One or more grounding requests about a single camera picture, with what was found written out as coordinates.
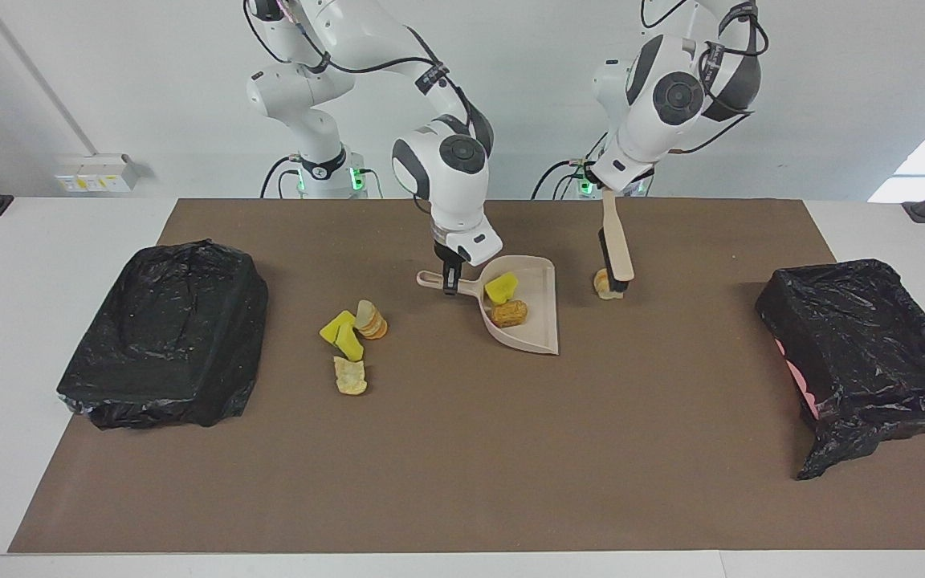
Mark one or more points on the white wall socket box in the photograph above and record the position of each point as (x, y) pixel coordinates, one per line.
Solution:
(97, 172)

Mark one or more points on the beige hand brush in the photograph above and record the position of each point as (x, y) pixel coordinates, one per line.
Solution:
(617, 233)

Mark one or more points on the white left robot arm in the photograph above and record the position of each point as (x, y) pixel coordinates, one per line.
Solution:
(671, 96)

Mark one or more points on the beige plastic dustpan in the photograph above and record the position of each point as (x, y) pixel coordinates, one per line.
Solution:
(539, 321)

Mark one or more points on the black bag lined bin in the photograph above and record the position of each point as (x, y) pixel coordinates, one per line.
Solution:
(157, 337)

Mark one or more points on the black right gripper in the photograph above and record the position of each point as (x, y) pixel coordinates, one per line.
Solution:
(446, 257)

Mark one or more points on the yellow green sponge piece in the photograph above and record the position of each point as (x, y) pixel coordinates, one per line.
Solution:
(350, 347)

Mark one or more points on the brown table mat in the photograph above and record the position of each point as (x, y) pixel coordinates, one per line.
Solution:
(671, 498)

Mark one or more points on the pink bin with black bag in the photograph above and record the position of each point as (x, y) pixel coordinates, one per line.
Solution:
(872, 353)

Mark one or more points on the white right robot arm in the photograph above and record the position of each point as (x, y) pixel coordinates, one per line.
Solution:
(446, 177)

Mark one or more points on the brown bread bun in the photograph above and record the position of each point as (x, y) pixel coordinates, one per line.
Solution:
(509, 313)

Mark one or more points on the notched yellow green sponge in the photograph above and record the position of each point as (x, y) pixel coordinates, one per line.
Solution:
(501, 287)

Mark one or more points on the yellow sponge wedge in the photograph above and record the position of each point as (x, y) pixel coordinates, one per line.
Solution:
(336, 325)

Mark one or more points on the pale torn croissant piece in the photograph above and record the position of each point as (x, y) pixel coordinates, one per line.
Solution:
(350, 376)

